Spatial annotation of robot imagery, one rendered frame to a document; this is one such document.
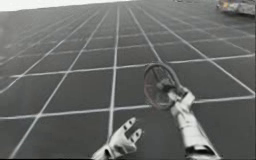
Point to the dark steering wheel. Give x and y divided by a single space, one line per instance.
156 96

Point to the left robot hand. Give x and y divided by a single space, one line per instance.
119 141

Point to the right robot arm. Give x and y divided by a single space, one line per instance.
193 131

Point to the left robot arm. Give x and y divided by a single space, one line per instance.
100 154

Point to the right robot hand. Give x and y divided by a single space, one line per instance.
181 96

